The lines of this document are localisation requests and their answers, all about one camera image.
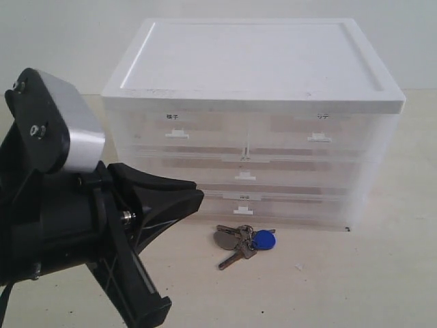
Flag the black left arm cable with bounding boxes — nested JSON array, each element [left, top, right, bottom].
[[0, 279, 16, 328]]

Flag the small drawer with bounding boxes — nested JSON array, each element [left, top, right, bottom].
[[128, 111, 249, 153], [247, 113, 358, 155]]

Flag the keys with blue fob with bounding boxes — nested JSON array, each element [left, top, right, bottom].
[[213, 225, 277, 271]]

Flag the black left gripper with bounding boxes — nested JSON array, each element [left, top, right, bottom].
[[1, 124, 172, 327]]

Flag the white translucent drawer cabinet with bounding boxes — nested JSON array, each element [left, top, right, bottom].
[[102, 18, 406, 231]]

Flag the top right small drawer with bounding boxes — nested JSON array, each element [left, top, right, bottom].
[[247, 113, 358, 155]]

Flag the top left small drawer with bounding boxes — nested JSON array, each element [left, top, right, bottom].
[[128, 111, 249, 153]]

